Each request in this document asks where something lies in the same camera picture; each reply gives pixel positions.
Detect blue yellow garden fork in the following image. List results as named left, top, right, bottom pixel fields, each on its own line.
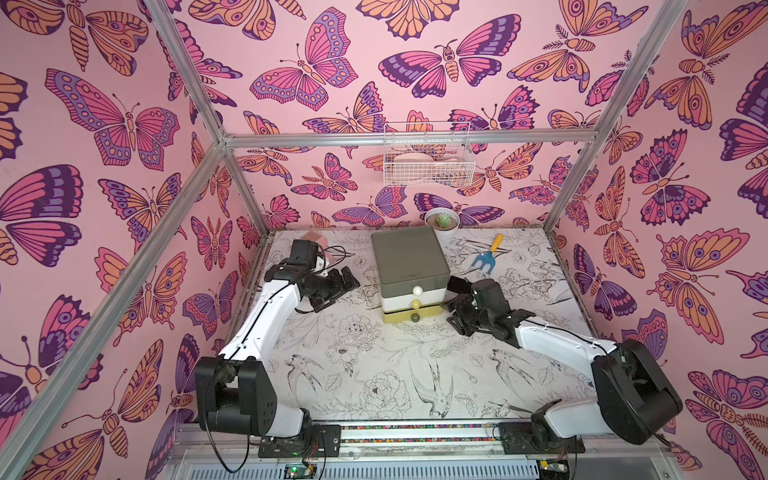
left=472, top=234, right=504, bottom=274

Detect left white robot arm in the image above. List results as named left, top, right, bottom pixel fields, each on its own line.
left=194, top=240, right=360, bottom=438

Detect potted cactus white pot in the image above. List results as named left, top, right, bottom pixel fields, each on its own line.
left=424, top=207, right=460, bottom=234

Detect aluminium frame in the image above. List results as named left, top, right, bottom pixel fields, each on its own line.
left=0, top=0, right=691, bottom=480

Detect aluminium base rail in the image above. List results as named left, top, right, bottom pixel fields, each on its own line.
left=160, top=419, right=685, bottom=479

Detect white wire basket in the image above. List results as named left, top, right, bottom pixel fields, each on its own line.
left=381, top=130, right=476, bottom=189

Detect black brooch box near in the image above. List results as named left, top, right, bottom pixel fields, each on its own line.
left=447, top=276, right=473, bottom=295

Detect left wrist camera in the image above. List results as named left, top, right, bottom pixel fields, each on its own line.
left=312, top=244, right=330, bottom=274

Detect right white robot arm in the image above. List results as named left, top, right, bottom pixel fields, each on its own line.
left=443, top=289, right=683, bottom=450

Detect green drawer cabinet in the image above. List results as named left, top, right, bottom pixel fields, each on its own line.
left=371, top=226, right=450, bottom=324

